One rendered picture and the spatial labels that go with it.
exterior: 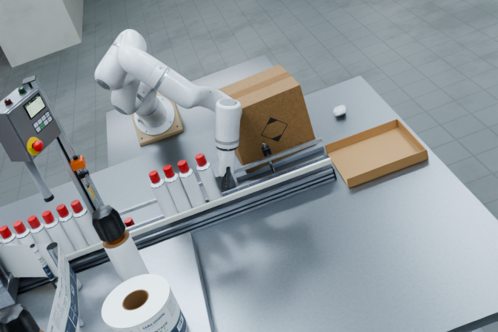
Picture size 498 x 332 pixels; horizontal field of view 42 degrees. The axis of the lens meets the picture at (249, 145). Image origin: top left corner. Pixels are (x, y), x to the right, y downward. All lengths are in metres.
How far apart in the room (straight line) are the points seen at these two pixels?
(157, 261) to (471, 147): 2.19
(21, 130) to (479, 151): 2.53
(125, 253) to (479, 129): 2.53
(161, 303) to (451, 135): 2.55
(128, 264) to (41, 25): 5.87
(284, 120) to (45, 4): 5.48
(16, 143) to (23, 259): 0.40
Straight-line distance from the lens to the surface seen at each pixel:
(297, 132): 2.52
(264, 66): 3.40
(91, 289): 2.27
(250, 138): 2.46
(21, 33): 7.81
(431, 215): 2.14
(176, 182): 2.29
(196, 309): 2.00
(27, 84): 2.29
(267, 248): 2.17
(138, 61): 2.18
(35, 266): 2.35
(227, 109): 2.16
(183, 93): 2.17
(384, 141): 2.52
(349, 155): 2.49
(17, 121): 2.21
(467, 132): 4.02
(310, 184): 2.37
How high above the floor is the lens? 2.19
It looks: 30 degrees down
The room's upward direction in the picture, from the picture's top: 19 degrees counter-clockwise
